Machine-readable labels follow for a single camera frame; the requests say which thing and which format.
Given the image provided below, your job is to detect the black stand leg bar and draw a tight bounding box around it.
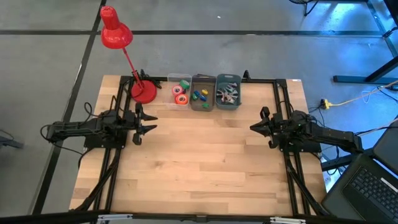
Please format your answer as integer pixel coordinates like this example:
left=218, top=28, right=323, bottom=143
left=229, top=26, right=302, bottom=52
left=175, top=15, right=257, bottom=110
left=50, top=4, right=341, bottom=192
left=322, top=147, right=374, bottom=172

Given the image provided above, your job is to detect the grey chair base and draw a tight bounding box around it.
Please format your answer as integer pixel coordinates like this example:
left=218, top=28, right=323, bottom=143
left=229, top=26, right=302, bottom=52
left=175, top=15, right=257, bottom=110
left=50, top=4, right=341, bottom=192
left=0, top=134, right=24, bottom=149

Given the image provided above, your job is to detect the yellow power cable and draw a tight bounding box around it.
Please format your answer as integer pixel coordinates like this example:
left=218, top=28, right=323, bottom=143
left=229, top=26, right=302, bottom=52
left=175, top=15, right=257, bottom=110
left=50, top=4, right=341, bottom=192
left=329, top=79, right=398, bottom=107

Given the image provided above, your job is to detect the black aluminium table frame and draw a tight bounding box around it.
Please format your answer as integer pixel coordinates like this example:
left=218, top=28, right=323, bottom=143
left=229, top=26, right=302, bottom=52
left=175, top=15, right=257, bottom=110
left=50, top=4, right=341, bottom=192
left=74, top=70, right=331, bottom=217

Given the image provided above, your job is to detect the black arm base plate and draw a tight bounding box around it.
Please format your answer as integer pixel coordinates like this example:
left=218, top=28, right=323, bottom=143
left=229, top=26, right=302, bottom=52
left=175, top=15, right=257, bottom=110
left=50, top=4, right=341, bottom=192
left=277, top=129, right=322, bottom=153
left=83, top=123, right=128, bottom=149

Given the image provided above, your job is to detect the silver crossbar bracket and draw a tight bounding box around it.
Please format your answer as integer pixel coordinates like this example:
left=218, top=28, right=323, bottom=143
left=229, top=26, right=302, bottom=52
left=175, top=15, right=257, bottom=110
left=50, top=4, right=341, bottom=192
left=269, top=217, right=307, bottom=224
left=97, top=213, right=134, bottom=222

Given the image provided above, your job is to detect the teal plastic bin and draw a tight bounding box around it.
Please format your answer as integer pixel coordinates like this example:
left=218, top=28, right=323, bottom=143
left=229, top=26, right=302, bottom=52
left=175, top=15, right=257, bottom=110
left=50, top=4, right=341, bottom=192
left=215, top=73, right=243, bottom=111

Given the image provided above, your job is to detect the red desk lamp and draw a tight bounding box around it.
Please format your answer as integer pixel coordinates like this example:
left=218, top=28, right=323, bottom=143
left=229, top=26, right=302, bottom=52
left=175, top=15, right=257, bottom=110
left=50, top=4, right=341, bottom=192
left=99, top=5, right=158, bottom=105

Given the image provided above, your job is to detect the grey plastic bin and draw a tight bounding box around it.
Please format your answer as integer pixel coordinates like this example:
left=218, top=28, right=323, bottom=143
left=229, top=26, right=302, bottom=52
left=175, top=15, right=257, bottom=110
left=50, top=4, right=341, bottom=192
left=190, top=73, right=216, bottom=112

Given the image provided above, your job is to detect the clear plastic bin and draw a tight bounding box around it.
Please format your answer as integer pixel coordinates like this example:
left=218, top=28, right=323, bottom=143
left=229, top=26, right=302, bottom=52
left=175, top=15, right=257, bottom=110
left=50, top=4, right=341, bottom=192
left=167, top=73, right=193, bottom=110

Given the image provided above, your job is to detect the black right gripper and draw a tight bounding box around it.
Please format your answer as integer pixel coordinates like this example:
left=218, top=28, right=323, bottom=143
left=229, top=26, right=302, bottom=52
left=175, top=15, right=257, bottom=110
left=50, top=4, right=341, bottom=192
left=250, top=106, right=292, bottom=149

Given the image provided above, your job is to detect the black desk leg frame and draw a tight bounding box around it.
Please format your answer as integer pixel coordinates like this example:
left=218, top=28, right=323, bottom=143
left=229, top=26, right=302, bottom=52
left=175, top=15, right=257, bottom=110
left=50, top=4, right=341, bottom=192
left=288, top=0, right=398, bottom=58

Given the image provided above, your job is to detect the silver staple remover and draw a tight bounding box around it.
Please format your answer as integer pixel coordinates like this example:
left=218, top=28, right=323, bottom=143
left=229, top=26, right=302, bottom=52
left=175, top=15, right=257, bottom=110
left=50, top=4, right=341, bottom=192
left=221, top=95, right=239, bottom=105

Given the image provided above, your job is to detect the black rig crossbar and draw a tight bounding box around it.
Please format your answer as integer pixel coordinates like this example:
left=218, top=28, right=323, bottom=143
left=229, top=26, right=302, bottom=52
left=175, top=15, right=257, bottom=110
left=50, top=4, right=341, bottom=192
left=0, top=210, right=398, bottom=224

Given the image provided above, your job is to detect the black floor stand foot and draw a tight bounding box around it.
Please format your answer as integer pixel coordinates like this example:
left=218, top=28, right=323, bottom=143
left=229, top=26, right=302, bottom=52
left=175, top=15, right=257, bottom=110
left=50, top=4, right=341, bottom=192
left=332, top=55, right=398, bottom=85

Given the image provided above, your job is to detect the open black laptop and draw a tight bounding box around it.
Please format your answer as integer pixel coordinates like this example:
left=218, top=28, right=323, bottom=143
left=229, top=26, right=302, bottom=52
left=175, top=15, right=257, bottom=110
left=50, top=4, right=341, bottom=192
left=321, top=152, right=398, bottom=224

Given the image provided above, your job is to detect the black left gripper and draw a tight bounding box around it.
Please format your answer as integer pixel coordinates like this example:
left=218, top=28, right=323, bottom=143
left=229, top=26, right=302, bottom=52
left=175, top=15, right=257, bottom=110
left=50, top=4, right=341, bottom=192
left=124, top=102, right=159, bottom=146

